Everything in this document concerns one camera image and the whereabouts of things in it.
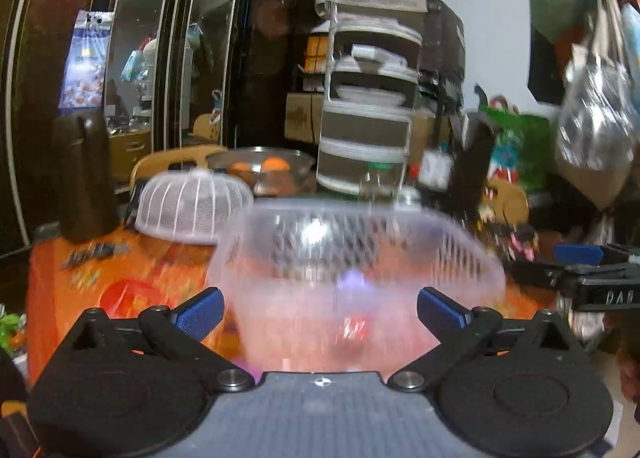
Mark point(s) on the green shopping bag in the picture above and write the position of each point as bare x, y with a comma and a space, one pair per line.
522, 149

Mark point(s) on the white mesh food cover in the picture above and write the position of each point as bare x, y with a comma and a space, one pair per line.
190, 207

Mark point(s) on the hanging clear plastic bag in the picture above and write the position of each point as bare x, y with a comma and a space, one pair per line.
598, 128

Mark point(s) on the dark wooden wardrobe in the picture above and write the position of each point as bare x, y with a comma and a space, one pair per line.
152, 67

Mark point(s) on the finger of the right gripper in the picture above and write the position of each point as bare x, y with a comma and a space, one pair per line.
590, 254
547, 276

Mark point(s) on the steel bowl with oranges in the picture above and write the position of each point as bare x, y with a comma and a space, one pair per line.
270, 172

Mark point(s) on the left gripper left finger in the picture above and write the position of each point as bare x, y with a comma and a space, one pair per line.
191, 321

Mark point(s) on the key bunch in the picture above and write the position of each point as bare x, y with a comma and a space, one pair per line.
98, 252

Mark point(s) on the tiered dish rack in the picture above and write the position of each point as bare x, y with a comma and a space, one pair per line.
372, 77

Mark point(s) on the clear plastic lattice basket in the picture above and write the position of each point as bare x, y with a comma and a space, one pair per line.
328, 285

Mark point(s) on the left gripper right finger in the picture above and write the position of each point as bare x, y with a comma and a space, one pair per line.
449, 321

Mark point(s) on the purple-topped box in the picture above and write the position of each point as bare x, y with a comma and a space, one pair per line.
352, 283

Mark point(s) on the red item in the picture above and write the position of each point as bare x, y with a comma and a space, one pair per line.
352, 334

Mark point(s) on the brown thermos flask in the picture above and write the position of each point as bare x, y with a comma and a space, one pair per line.
86, 190

